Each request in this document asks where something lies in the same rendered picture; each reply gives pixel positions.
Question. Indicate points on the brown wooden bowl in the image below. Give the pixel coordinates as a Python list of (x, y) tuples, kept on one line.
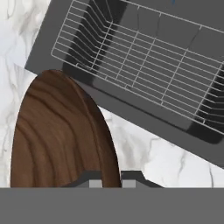
[(58, 131)]

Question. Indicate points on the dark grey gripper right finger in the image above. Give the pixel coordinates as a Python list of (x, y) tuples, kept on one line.
[(131, 179)]

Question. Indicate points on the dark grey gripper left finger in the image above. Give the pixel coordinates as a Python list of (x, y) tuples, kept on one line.
[(92, 180)]

